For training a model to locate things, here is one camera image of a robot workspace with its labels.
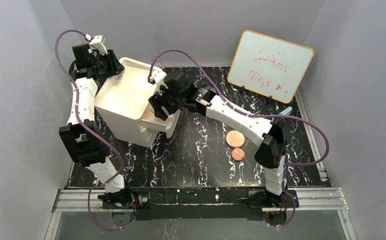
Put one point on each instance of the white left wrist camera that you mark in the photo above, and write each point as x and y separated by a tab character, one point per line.
96	43

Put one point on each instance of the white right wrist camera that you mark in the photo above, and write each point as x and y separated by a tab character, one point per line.
156	78

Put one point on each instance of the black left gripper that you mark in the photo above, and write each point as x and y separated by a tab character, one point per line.
112	62

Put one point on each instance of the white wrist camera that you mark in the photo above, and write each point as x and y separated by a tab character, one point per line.
96	43
156	78

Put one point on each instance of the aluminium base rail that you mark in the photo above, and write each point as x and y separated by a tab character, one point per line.
303	198

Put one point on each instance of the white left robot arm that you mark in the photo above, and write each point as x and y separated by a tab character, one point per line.
81	136

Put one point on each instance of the white top drawer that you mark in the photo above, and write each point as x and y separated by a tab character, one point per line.
150	121

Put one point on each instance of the whiteboard with yellow frame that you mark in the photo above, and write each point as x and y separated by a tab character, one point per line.
269	66

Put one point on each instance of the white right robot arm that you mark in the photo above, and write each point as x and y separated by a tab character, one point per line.
268	135

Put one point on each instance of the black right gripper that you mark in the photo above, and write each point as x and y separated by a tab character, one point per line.
161	103

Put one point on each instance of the white three-drawer organizer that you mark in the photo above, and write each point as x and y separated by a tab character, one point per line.
123	99

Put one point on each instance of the large round pink compact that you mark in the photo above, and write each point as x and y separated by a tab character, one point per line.
235	139

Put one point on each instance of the light blue eraser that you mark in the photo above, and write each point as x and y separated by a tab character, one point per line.
286	111

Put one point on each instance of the small round pink compact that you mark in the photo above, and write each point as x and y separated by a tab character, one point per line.
237	154

